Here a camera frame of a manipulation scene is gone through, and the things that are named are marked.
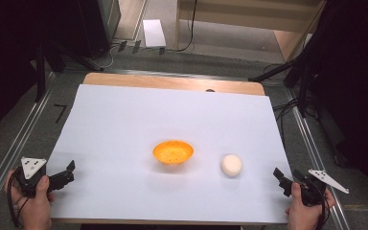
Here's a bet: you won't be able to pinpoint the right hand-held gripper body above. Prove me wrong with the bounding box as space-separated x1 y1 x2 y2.
291 169 350 207

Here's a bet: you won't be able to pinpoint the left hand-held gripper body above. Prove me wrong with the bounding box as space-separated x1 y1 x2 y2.
14 156 50 198

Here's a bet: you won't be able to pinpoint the white round bun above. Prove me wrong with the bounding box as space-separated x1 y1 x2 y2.
219 153 243 177

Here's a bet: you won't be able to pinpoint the orange plastic bowl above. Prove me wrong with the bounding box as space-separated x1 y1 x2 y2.
151 140 195 166

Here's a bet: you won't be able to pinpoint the person's right hand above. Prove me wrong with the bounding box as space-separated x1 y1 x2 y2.
285 181 336 230

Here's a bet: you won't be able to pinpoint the person's left hand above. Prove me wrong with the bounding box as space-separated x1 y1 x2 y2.
4 169 56 230

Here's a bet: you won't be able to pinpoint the white paper sheet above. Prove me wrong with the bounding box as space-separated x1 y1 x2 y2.
46 83 294 224

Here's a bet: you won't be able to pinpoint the black metal stand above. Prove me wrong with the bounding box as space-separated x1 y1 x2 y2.
34 39 105 104
248 58 321 119

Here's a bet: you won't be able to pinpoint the wooden table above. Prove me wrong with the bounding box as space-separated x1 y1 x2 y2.
49 72 291 226

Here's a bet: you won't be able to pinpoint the dark cabinet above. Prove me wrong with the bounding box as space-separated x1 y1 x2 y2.
76 0 123 59

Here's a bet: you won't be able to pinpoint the white paper on floor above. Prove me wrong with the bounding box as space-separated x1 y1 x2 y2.
142 18 168 49

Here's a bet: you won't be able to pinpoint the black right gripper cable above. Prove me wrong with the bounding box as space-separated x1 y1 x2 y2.
310 181 331 230

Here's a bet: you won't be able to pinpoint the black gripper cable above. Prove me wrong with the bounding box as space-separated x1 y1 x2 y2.
7 171 31 228
310 181 331 230

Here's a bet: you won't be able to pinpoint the long aluminium floor rail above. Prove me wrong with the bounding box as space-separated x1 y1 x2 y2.
0 71 58 223
285 88 352 230

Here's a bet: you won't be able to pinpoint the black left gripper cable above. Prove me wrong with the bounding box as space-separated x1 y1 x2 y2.
7 171 31 228

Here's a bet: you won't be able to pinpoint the black floor cables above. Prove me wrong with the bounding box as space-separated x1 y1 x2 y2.
271 97 302 146

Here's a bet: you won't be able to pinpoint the white floor cable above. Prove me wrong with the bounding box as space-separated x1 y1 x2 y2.
88 43 123 69

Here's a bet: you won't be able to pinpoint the aluminium cross rail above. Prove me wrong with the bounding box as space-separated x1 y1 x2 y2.
103 67 251 82

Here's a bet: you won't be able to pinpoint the light wooden furniture frame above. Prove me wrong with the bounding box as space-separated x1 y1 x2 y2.
174 0 328 62

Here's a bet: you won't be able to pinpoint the black hanging cable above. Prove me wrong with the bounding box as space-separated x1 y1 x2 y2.
173 0 199 54

